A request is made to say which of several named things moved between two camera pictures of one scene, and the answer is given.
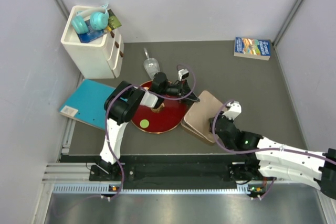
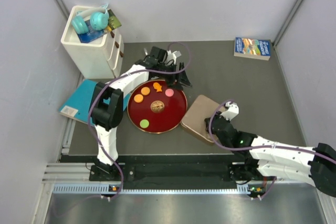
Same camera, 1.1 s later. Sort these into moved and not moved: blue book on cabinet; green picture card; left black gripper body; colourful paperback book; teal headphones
Moved: left black gripper body
Not moved: green picture card; teal headphones; colourful paperback book; blue book on cabinet
